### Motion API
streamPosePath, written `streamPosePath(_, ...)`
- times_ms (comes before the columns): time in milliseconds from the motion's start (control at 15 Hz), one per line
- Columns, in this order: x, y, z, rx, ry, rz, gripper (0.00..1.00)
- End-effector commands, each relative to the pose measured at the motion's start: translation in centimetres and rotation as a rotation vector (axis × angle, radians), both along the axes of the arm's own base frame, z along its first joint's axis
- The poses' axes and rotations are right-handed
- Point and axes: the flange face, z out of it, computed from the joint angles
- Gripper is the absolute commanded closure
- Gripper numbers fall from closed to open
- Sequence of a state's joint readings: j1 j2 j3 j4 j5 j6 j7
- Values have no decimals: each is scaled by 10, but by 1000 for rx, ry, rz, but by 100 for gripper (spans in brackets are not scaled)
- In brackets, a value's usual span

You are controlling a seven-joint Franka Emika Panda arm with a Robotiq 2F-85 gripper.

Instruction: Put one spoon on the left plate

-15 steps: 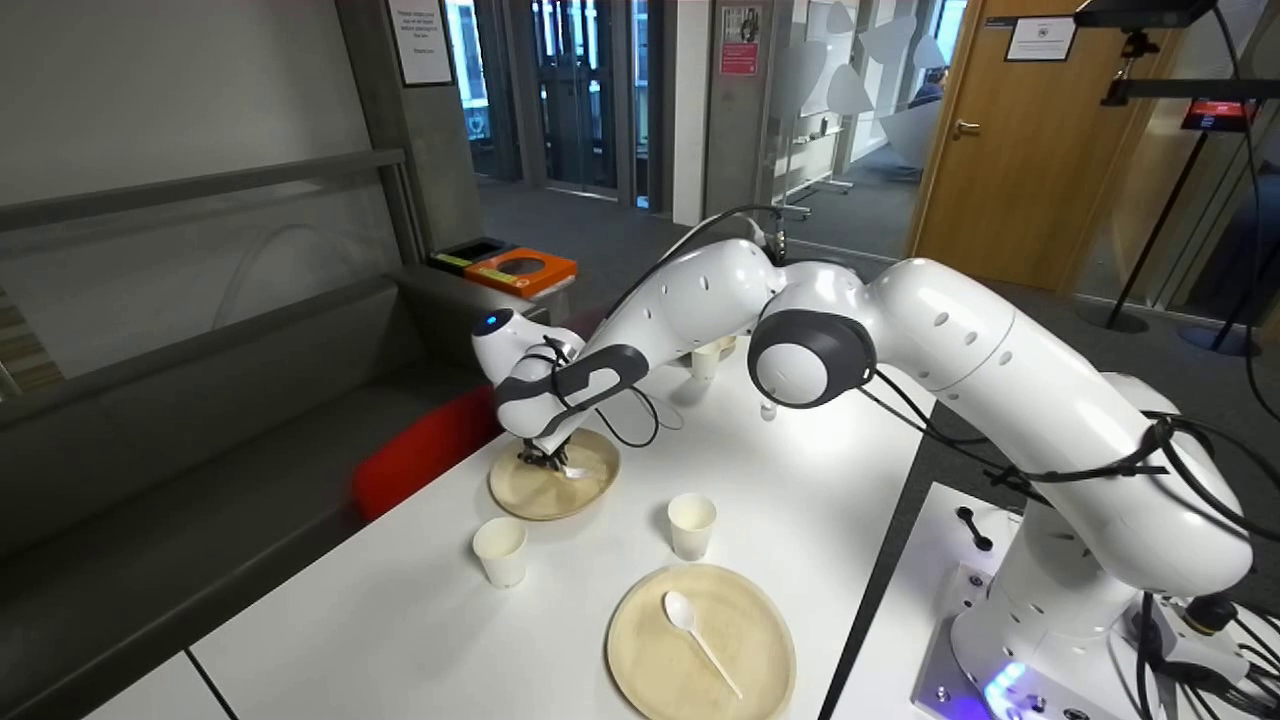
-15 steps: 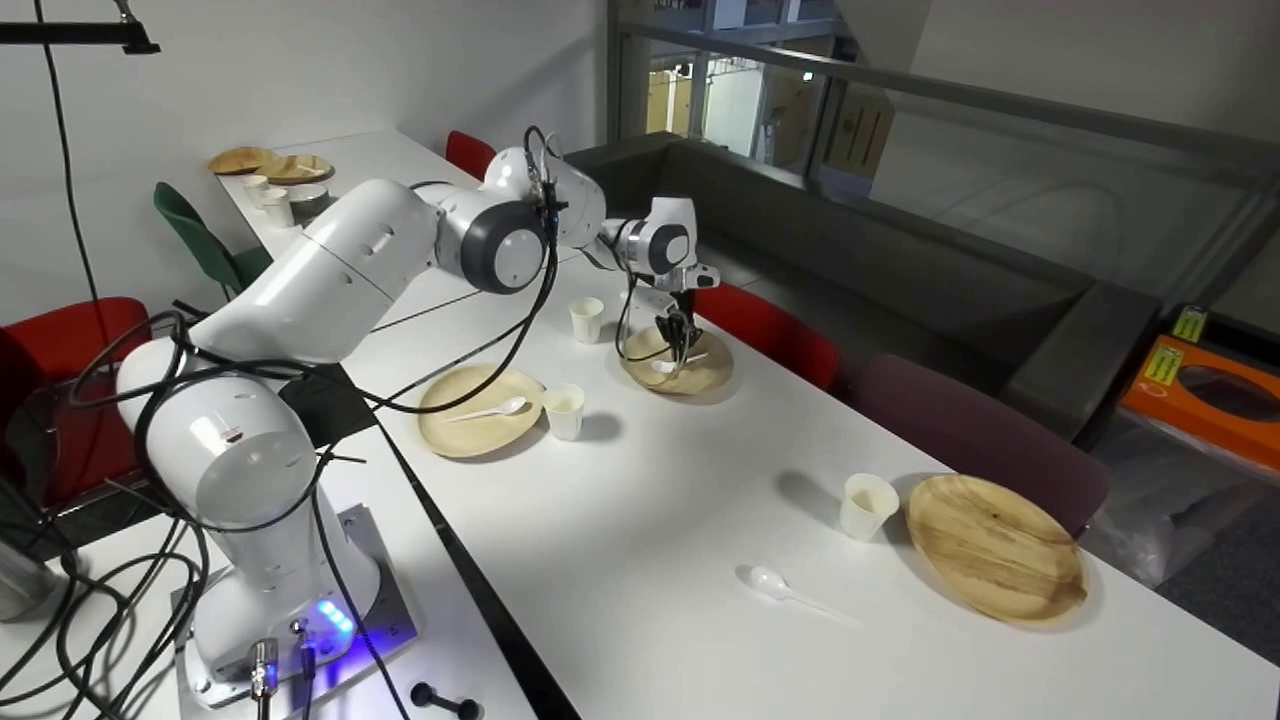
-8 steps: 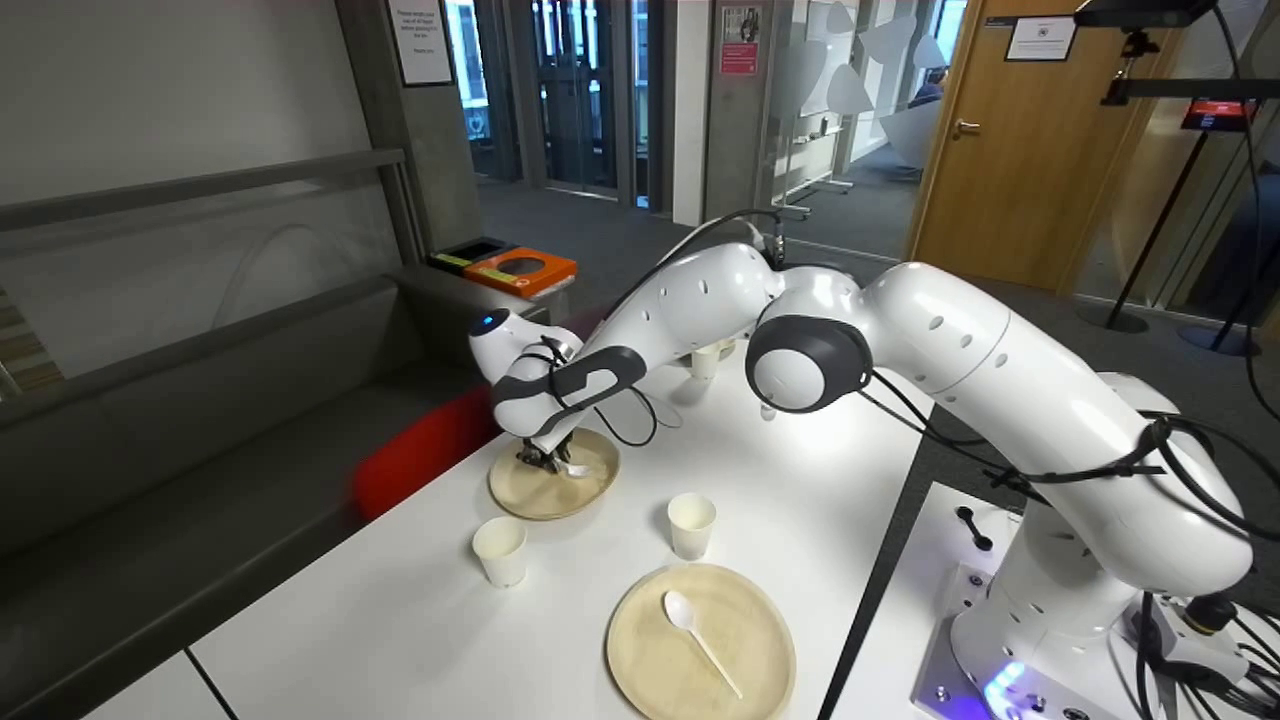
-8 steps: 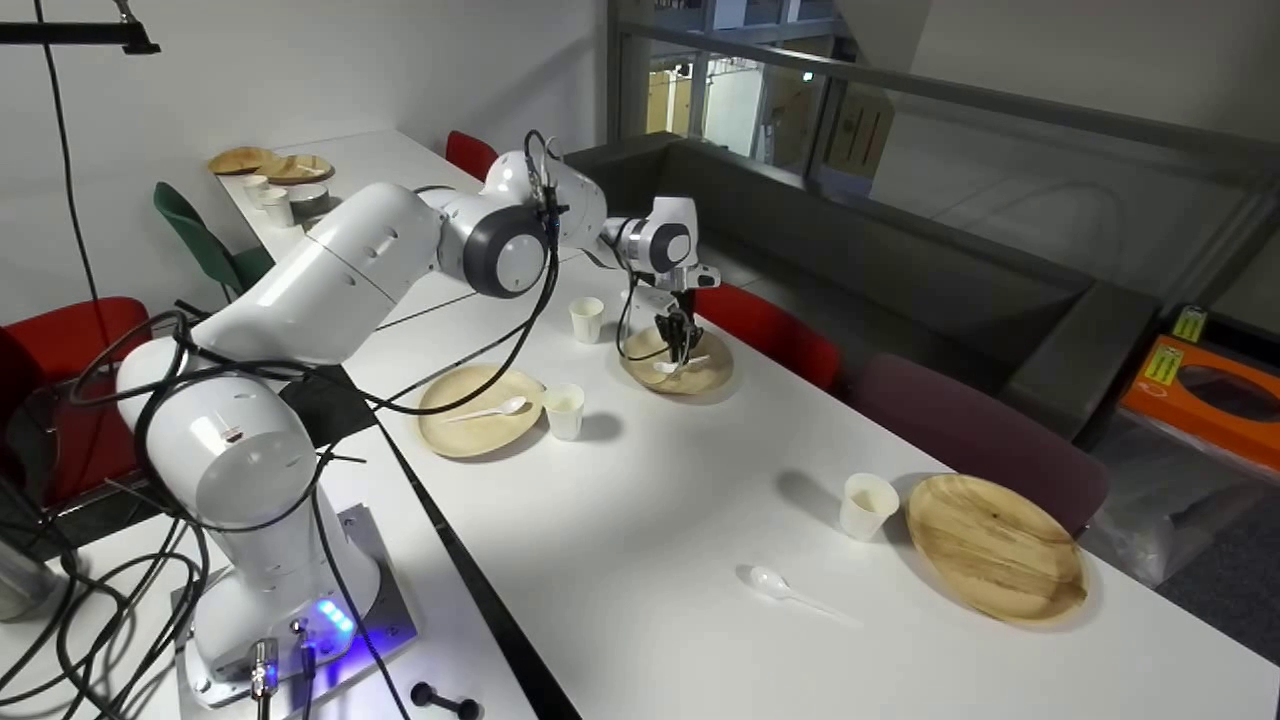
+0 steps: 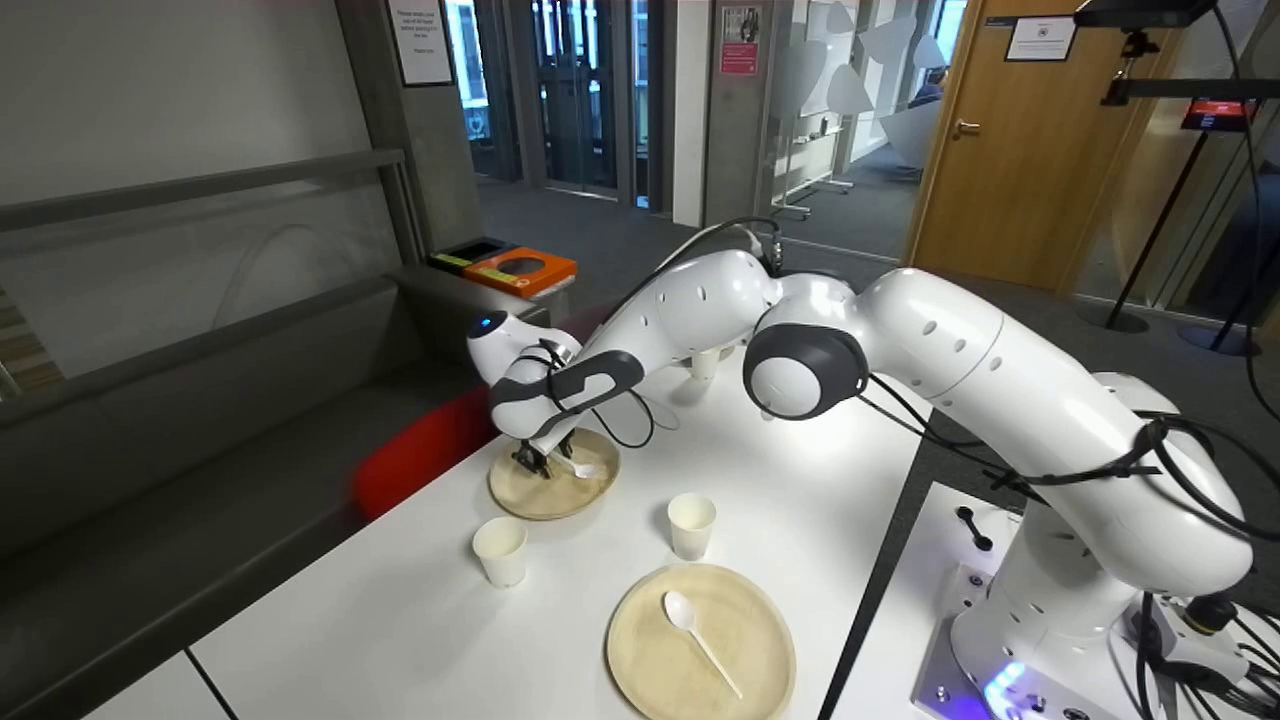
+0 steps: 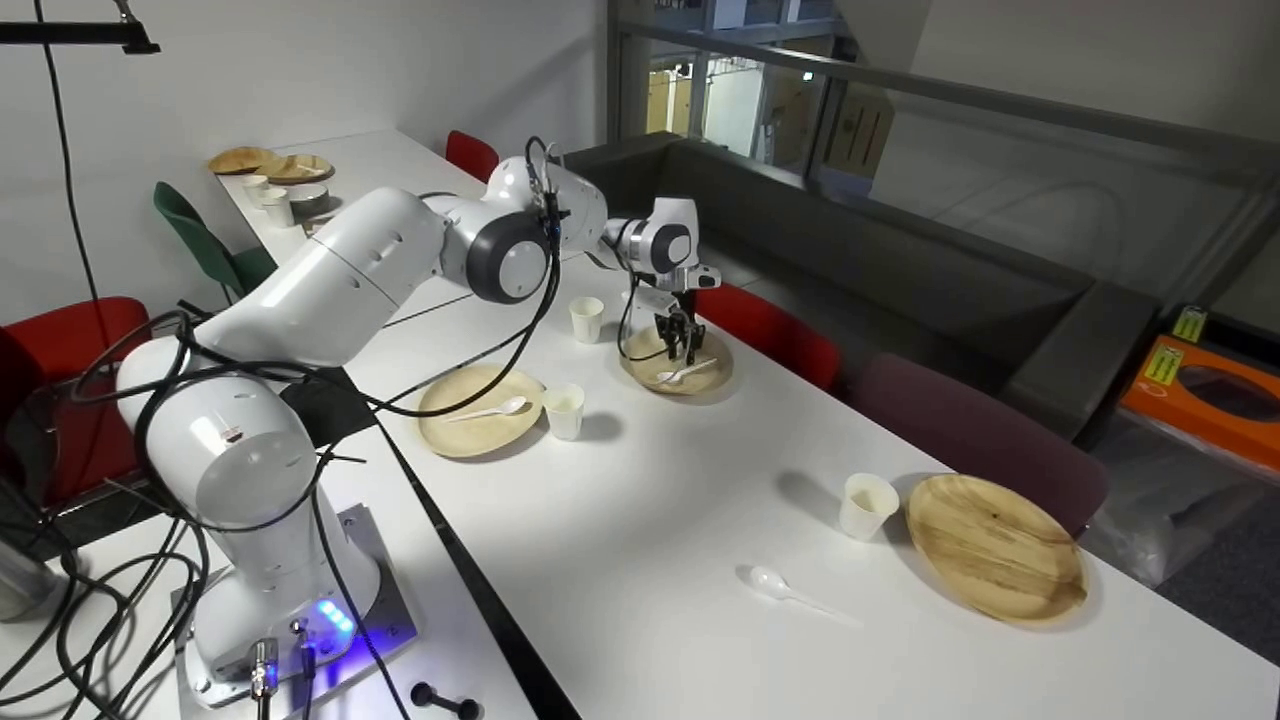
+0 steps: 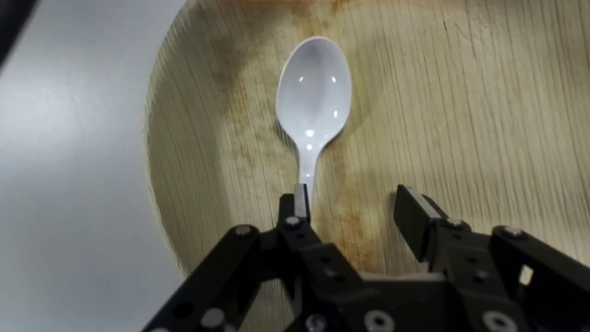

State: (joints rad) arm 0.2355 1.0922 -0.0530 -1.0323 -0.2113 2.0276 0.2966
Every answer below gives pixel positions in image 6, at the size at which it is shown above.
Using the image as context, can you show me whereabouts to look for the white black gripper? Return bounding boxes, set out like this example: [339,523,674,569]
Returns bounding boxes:
[622,197,721,363]

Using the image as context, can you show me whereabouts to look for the clear plastic spoon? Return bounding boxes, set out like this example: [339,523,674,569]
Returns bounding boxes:
[735,565,863,628]
[659,361,715,386]

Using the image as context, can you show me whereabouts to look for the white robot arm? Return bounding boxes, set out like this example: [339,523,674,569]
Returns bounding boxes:
[116,156,698,675]

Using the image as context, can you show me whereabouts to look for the left wooden plate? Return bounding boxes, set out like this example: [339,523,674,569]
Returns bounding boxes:
[618,326,733,398]

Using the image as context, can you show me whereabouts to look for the wooden plate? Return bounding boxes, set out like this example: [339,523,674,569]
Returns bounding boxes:
[905,476,1088,623]
[414,363,543,460]
[618,326,733,398]

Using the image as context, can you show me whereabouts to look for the white spoon on near plate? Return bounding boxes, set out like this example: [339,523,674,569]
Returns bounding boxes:
[443,395,530,421]

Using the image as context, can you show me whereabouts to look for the near wooden plate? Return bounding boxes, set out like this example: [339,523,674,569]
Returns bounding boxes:
[414,363,543,460]

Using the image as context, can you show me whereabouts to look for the far wooden plate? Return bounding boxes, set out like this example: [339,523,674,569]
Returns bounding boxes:
[905,476,1088,623]

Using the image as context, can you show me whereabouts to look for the white paper cup left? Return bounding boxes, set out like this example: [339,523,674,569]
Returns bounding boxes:
[567,297,604,345]

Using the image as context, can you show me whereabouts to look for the white paper cup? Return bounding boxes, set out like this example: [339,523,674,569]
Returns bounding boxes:
[567,297,604,345]
[543,382,584,438]
[841,470,898,538]

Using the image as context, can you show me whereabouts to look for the white paper cup right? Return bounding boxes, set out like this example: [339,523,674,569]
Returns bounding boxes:
[543,382,584,438]

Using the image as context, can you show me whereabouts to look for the grey sofa bench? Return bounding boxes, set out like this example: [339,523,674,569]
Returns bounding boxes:
[567,136,1155,438]

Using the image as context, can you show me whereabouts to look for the white paper cup far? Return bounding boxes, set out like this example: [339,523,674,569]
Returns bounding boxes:
[841,470,898,538]

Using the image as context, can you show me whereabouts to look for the dark maroon chair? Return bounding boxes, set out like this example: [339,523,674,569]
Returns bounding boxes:
[846,351,1104,535]

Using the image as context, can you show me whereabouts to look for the black dumbbell shaped tool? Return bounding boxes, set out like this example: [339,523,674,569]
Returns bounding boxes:
[408,678,479,720]

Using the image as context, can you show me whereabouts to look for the green chair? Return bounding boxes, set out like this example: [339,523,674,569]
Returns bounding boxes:
[153,178,277,301]

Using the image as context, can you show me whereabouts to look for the orange black box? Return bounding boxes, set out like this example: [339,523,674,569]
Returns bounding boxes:
[1121,337,1280,468]

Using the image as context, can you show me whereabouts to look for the red chair behind robot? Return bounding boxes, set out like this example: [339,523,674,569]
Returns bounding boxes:
[0,297,147,509]

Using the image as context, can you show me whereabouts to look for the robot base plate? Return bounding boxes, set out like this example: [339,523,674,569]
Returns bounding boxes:
[178,503,414,715]

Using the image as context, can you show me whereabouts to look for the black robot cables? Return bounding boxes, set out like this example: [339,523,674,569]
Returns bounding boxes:
[0,0,563,720]

